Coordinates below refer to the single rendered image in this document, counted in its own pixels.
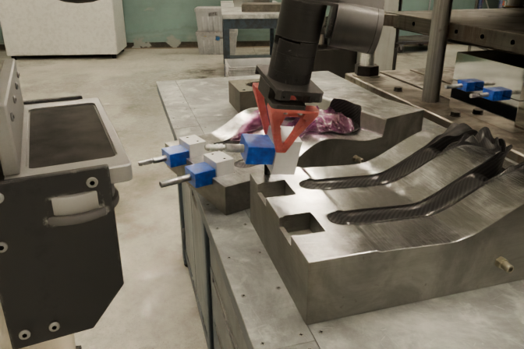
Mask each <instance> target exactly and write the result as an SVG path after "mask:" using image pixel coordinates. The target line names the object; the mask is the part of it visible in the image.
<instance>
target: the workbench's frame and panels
mask: <svg viewBox="0 0 524 349"><path fill-rule="evenodd" d="M157 87H158V85H157ZM158 94H159V97H160V99H161V103H162V106H163V108H164V110H165V114H166V117H167V119H168V123H169V125H170V128H171V131H172V135H173V137H174V141H176V140H177V139H176V136H175V133H174V130H173V128H172V124H171V122H170V119H169V117H168V113H167V111H166V109H165V105H164V102H163V100H162V98H161V94H160V92H159V89H158ZM178 195H179V216H180V227H181V238H182V258H183V262H184V265H185V266H186V267H188V269H189V275H190V278H191V281H192V285H193V291H194V294H195V298H196V303H197V307H198V310H199V313H200V319H201V322H202V326H203V329H204V336H205V339H206V342H207V348H208V349H253V347H252V344H251V342H250V339H249V336H248V333H247V331H246V327H245V325H244V322H243V319H242V316H241V314H240V312H239V308H238V305H237V304H236V301H235V297H234V295H233V293H232V289H231V287H230V284H229V282H228V278H227V276H226V273H225V270H224V267H223V265H222V262H221V259H220V256H219V254H218V250H217V248H216V246H215V243H214V239H213V238H212V235H211V231H210V229H209V227H208V224H207V221H206V218H205V216H204V212H203V210H202V207H201V205H200V201H199V199H198V196H197V193H196V190H195V189H193V188H192V187H191V186H190V185H188V184H187V183H186V182H183V183H179V184H178Z"/></svg>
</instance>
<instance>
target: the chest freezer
mask: <svg viewBox="0 0 524 349"><path fill-rule="evenodd" d="M0 23H1V27H2V34H3V38H4V42H5V50H6V54H7V55H8V56H11V57H12V58H14V59H15V60H17V59H16V56H31V55H112V58H116V55H117V54H118V53H119V52H120V51H124V48H125V47H126V46H127V44H126V30H125V22H124V15H123V7H122V0H97V1H95V2H86V3H71V2H63V1H60V0H0Z"/></svg>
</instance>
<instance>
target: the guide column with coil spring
mask: <svg viewBox="0 0 524 349"><path fill-rule="evenodd" d="M452 2H453V0H434V7H433V13H432V20H431V26H430V38H429V44H428V50H427V62H426V68H425V75H424V81H423V92H422V99H421V101H424V102H428V103H437V102H438V101H439V96H440V90H441V80H442V74H443V68H444V57H445V52H446V46H447V40H448V30H449V24H450V18H451V8H452Z"/></svg>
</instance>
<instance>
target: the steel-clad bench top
mask: <svg viewBox="0 0 524 349"><path fill-rule="evenodd" d="M259 78H260V75H255V76H231V77H218V78H206V79H181V80H168V81H156V84H157V85H158V89H159V92H160V94H161V98H162V100H163V102H164V105H165V109H166V111H167V113H168V117H169V119H170V122H171V124H172V128H173V130H174V133H175V136H176V139H177V140H179V137H183V136H191V135H196V136H202V135H206V134H209V133H212V132H214V131H216V130H218V129H219V128H221V127H222V126H223V125H225V124H226V123H227V122H229V121H230V120H231V119H232V118H234V117H235V116H236V115H237V114H238V111H237V110H236V109H235V108H234V107H233V106H232V105H231V104H230V103H229V94H228V81H229V80H240V79H259ZM310 79H311V80H312V81H313V82H314V83H315V84H316V85H317V86H318V87H319V88H320V89H321V90H327V89H331V88H336V87H341V86H344V87H347V88H350V89H353V90H358V91H361V92H364V93H368V94H371V95H374V96H377V97H381V96H378V95H376V94H375V93H372V92H370V91H369V90H366V89H364V88H362V87H361V86H358V85H356V84H355V83H351V82H349V81H348V80H346V79H343V78H342V77H340V76H337V75H335V74H334V73H332V72H329V71H319V72H312V74H311V78H310ZM382 98H383V97H382ZM196 194H197V196H198V199H199V201H200V205H201V207H202V210H203V212H204V216H205V218H206V221H207V224H208V227H209V229H210V231H211V235H212V238H213V239H214V243H215V246H216V248H217V250H218V254H219V256H220V259H221V262H222V265H223V267H224V270H225V273H226V276H227V278H228V282H229V284H230V287H231V289H232V293H233V295H234V297H235V301H236V304H237V305H238V308H239V312H240V314H241V316H242V319H243V322H244V325H245V327H246V331H247V333H248V336H249V339H250V342H251V344H252V347H253V349H524V280H517V281H513V282H510V283H506V284H499V285H495V286H491V287H485V288H480V289H476V290H472V291H466V292H462V293H457V294H451V295H447V296H444V297H439V298H432V299H429V300H425V301H418V302H414V303H410V304H406V305H400V306H395V307H391V308H385V309H381V310H377V311H373V312H366V313H362V314H358V315H354V316H348V317H344V318H340V319H333V320H329V321H325V322H321V323H314V324H310V325H306V324H305V322H304V321H303V318H302V316H301V315H300V313H299V310H298V309H297V307H296V305H295V303H294V301H293V300H292V298H291V296H290V294H289V292H288V290H287V288H286V287H285V285H284V283H283V281H282V279H281V278H280V276H279V274H278V271H277V270H276V268H275V266H274V264H273V262H272V261H271V258H270V256H269V255H268V254H267V251H266V249H265V247H264V245H263V244H262V242H261V240H260V238H259V236H258V234H257V233H256V231H255V229H254V227H253V225H252V224H251V222H250V208H249V209H246V210H242V211H239V212H236V213H232V214H229V215H224V214H223V213H222V212H221V211H220V210H219V209H218V208H216V207H215V206H214V205H213V204H211V203H210V202H209V201H208V200H206V199H205V198H204V197H203V196H202V195H201V194H200V193H198V192H197V191H196Z"/></svg>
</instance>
